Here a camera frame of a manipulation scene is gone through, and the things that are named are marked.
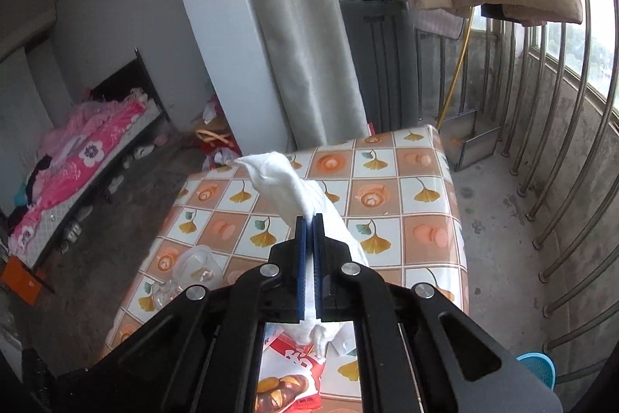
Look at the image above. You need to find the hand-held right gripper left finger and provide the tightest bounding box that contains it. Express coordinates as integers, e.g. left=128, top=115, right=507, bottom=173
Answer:
left=58, top=216, right=310, bottom=413

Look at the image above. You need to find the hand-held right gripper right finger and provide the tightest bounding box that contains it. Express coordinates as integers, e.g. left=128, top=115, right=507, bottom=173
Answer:
left=313, top=213, right=564, bottom=413

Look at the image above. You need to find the white tissue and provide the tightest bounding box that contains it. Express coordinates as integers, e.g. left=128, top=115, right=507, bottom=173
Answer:
left=233, top=151, right=371, bottom=356

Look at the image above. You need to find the clear bottle with blue label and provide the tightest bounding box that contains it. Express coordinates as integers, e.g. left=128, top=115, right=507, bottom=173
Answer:
left=152, top=246, right=226, bottom=312

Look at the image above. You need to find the red snack packet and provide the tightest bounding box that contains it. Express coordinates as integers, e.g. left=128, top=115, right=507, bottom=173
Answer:
left=255, top=323, right=330, bottom=413

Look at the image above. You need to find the table with patterned tablecloth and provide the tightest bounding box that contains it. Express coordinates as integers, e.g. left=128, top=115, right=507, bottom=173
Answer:
left=99, top=124, right=471, bottom=413

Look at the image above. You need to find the white and pink bag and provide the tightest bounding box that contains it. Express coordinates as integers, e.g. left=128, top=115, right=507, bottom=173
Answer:
left=202, top=95, right=226, bottom=124

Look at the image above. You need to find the metal dustpan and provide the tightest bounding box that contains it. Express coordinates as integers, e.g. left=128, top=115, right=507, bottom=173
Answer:
left=438, top=110, right=504, bottom=172

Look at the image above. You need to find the dark grey panel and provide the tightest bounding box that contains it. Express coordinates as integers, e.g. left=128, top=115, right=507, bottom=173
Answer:
left=337, top=0, right=419, bottom=134

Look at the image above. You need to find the grey curtain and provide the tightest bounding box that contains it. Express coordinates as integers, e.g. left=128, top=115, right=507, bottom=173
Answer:
left=231, top=0, right=371, bottom=153

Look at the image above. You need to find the blue plastic basket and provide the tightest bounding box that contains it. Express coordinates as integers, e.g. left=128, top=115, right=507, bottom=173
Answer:
left=515, top=350, right=557, bottom=392

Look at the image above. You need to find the pink floral blanket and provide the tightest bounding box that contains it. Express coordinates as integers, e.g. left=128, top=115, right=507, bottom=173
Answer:
left=9, top=98, right=152, bottom=255

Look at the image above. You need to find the pink checked cloth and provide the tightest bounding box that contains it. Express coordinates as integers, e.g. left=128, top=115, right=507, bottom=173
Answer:
left=415, top=8, right=463, bottom=42

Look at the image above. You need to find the orange box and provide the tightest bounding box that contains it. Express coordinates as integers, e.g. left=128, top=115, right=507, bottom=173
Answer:
left=0, top=255, right=48, bottom=308

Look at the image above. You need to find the red bag with yellow handle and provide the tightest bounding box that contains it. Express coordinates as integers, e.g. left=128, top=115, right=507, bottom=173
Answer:
left=195, top=129, right=243, bottom=158

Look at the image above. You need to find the bed with black frame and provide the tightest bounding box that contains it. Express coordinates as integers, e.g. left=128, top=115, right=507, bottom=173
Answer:
left=0, top=47, right=171, bottom=281

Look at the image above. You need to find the yellow broom handle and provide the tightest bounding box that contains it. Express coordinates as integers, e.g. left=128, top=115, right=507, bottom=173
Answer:
left=436, top=5, right=478, bottom=124

